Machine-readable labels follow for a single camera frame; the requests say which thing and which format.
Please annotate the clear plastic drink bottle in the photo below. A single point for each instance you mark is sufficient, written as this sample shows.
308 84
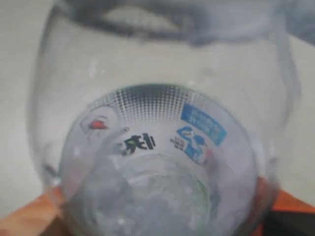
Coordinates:
162 117

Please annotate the black orange right gripper right finger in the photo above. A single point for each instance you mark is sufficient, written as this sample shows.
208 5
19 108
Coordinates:
282 213

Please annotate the black orange right gripper left finger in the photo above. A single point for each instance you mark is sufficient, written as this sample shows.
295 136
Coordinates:
38 218

